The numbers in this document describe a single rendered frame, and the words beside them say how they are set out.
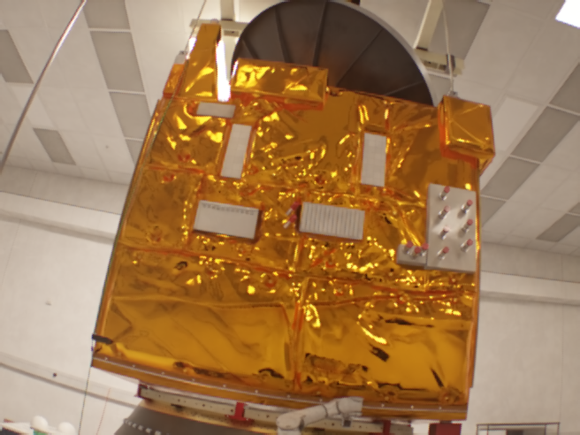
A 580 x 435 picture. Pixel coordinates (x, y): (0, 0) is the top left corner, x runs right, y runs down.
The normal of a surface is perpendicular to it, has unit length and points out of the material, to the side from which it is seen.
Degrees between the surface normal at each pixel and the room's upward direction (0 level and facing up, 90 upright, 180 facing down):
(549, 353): 90
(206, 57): 90
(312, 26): 127
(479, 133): 87
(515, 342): 90
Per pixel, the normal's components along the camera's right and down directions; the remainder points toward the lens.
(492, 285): 0.06, -0.42
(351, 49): -0.40, 0.31
